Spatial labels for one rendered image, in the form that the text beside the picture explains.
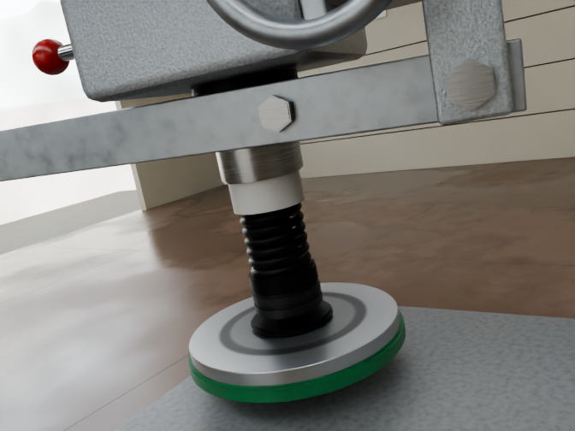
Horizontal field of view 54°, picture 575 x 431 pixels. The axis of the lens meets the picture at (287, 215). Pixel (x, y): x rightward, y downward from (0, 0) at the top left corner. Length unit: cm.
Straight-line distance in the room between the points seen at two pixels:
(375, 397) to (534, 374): 14
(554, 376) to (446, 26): 31
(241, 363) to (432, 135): 664
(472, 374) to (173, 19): 40
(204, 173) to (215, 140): 857
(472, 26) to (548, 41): 617
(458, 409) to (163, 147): 34
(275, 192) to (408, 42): 664
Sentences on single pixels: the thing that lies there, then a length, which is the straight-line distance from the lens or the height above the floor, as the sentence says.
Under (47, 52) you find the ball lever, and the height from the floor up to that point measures 120.
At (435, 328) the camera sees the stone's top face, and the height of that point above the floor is 85.
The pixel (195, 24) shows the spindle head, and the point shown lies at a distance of 44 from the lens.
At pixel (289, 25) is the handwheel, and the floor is 117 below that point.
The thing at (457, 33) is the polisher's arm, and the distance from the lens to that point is 41.
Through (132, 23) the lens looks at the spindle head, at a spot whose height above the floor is 120.
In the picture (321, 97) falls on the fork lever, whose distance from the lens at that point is 45.
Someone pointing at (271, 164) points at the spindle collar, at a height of 107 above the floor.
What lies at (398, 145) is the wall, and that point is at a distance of 731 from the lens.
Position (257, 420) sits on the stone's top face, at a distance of 54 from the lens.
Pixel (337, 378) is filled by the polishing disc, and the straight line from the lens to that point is 49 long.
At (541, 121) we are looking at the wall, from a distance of 665.
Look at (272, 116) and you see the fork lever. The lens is 46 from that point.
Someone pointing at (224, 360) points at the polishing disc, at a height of 91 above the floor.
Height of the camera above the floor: 112
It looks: 11 degrees down
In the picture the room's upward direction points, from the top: 11 degrees counter-clockwise
